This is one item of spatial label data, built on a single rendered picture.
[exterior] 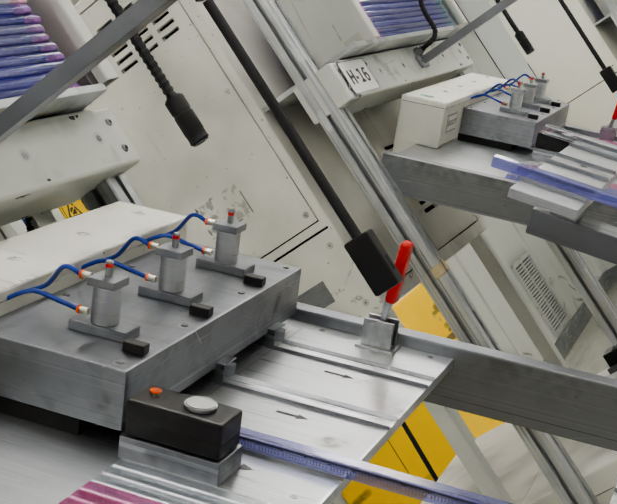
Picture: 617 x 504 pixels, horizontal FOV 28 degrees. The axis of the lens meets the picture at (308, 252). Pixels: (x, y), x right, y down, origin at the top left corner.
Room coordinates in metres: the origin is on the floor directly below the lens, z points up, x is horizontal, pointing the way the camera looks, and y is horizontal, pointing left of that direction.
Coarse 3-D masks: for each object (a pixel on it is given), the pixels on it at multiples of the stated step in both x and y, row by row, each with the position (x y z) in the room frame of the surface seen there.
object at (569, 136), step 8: (544, 128) 1.48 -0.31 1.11; (552, 128) 1.48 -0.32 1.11; (560, 128) 1.48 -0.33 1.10; (552, 136) 1.48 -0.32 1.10; (560, 136) 1.48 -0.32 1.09; (568, 136) 1.47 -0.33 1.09; (576, 136) 1.47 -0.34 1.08; (584, 136) 1.47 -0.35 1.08; (584, 144) 1.47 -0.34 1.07; (592, 144) 1.46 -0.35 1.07; (600, 144) 1.46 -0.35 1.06; (608, 144) 1.46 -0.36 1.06; (608, 152) 1.46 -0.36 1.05; (616, 152) 1.46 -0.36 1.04
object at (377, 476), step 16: (240, 432) 0.94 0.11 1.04; (256, 432) 0.94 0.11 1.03; (256, 448) 0.93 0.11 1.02; (272, 448) 0.93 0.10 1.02; (288, 448) 0.92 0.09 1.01; (304, 448) 0.93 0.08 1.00; (304, 464) 0.92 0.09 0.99; (320, 464) 0.92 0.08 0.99; (336, 464) 0.91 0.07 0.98; (352, 464) 0.91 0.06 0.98; (368, 464) 0.91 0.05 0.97; (352, 480) 0.91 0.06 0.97; (368, 480) 0.91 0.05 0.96; (384, 480) 0.90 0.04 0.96; (400, 480) 0.90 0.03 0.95; (416, 480) 0.90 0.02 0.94; (416, 496) 0.89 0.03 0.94; (432, 496) 0.89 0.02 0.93; (448, 496) 0.89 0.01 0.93; (464, 496) 0.88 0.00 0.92; (480, 496) 0.89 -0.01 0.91
